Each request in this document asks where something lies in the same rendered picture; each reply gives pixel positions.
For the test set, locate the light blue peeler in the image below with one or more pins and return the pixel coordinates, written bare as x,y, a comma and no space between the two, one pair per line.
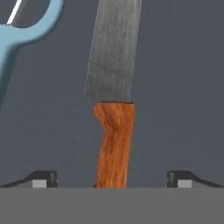
17,36

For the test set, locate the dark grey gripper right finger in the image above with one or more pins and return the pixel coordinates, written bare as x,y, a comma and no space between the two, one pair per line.
180,176

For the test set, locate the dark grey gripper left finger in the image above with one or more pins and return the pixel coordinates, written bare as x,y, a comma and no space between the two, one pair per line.
43,176

